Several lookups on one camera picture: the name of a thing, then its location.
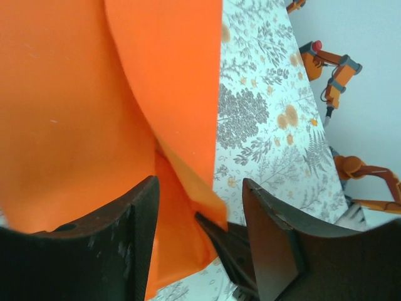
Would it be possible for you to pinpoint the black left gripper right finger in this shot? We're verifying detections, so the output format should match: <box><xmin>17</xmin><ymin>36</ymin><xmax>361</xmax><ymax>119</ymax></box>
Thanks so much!
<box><xmin>242</xmin><ymin>177</ymin><xmax>401</xmax><ymax>301</ymax></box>

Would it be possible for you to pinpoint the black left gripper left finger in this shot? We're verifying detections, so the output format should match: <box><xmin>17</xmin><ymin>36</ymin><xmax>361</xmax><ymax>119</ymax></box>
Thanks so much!
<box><xmin>0</xmin><ymin>175</ymin><xmax>160</xmax><ymax>301</ymax></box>

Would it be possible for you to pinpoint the orange wrapping paper sheet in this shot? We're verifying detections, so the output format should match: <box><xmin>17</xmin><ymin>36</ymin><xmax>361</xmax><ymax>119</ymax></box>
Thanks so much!
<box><xmin>0</xmin><ymin>0</ymin><xmax>228</xmax><ymax>301</ymax></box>

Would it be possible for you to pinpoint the floral patterned tablecloth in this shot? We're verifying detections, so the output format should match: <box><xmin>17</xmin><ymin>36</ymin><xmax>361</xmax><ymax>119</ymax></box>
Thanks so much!
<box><xmin>147</xmin><ymin>0</ymin><xmax>357</xmax><ymax>301</ymax></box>

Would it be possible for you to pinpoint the aluminium table side rail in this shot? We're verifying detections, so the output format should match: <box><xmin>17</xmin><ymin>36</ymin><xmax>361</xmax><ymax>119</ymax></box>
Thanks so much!
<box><xmin>335</xmin><ymin>200</ymin><xmax>368</xmax><ymax>230</ymax></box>

